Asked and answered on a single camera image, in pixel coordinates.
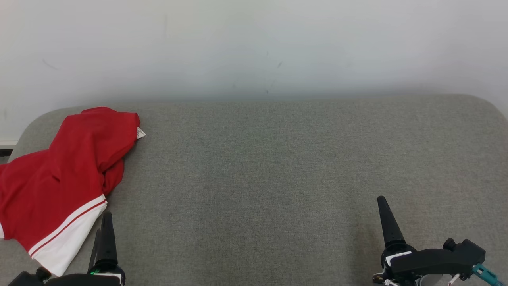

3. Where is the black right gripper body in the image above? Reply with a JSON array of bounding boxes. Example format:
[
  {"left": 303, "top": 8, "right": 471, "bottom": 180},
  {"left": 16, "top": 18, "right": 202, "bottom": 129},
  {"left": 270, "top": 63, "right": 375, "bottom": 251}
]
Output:
[{"left": 373, "top": 243, "right": 453, "bottom": 286}]

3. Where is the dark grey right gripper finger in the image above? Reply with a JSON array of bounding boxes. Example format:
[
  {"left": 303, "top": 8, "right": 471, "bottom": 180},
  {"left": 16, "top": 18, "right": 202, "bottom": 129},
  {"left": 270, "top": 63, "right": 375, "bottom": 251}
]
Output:
[{"left": 377, "top": 196, "right": 406, "bottom": 249}]

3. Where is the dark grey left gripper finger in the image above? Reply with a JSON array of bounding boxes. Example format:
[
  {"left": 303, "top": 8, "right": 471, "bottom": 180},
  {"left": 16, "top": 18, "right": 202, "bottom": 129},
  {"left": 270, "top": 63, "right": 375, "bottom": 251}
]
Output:
[
  {"left": 97, "top": 212, "right": 118, "bottom": 266},
  {"left": 88, "top": 228, "right": 100, "bottom": 273}
]

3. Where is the grey fabric sofa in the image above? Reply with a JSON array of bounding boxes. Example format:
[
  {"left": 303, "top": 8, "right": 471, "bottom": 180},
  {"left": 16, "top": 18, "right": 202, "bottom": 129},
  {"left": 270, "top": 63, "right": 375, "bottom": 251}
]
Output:
[{"left": 0, "top": 94, "right": 508, "bottom": 286}]

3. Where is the red t-shirt with white sleeves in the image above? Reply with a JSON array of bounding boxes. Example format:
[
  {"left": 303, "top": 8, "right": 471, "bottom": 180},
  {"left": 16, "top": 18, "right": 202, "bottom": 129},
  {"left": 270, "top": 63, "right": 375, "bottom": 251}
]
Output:
[{"left": 0, "top": 106, "right": 146, "bottom": 277}]

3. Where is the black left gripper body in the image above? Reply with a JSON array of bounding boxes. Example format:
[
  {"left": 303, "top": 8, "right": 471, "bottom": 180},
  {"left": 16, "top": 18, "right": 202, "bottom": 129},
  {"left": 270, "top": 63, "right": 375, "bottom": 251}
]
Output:
[{"left": 44, "top": 260, "right": 126, "bottom": 286}]

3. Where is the teal right cable connector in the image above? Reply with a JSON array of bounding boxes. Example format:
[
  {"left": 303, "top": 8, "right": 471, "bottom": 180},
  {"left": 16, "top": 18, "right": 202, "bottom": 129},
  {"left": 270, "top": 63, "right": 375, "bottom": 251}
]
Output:
[{"left": 472, "top": 263, "right": 504, "bottom": 286}]

